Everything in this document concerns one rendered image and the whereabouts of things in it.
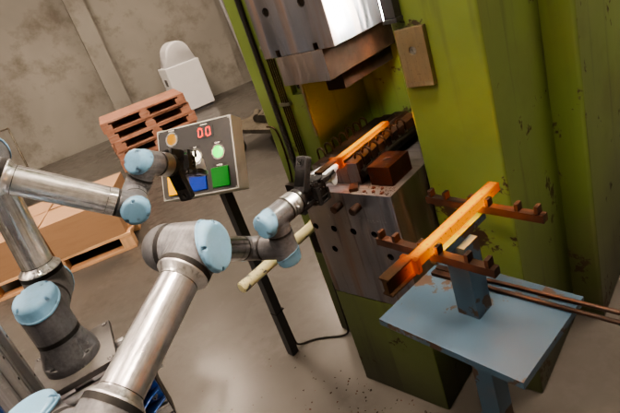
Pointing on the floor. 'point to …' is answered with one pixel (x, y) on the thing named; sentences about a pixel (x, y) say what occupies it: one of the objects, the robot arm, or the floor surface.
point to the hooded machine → (184, 75)
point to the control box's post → (262, 277)
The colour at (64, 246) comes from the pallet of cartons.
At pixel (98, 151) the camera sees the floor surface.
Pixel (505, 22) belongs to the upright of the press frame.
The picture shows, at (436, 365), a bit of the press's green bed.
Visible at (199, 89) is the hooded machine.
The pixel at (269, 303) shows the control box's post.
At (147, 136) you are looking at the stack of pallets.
